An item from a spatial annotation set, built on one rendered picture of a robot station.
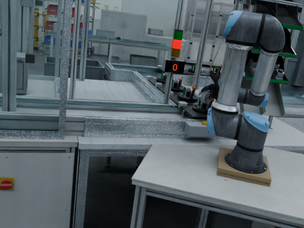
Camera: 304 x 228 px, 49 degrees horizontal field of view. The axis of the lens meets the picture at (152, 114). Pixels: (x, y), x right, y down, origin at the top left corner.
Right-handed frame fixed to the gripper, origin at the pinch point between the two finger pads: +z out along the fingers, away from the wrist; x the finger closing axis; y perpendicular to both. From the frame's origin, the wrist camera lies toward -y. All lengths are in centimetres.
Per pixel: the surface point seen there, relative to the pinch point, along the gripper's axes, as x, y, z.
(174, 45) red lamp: -20.8, -26.2, -7.3
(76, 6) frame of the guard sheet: -77, -39, -12
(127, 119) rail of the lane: -51, 20, -7
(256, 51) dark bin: 21.7, -18.1, -23.8
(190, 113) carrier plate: -11.7, 12.8, 0.3
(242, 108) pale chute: 20.1, 9.8, -4.9
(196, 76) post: 43, -55, 91
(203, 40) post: 44, -82, 71
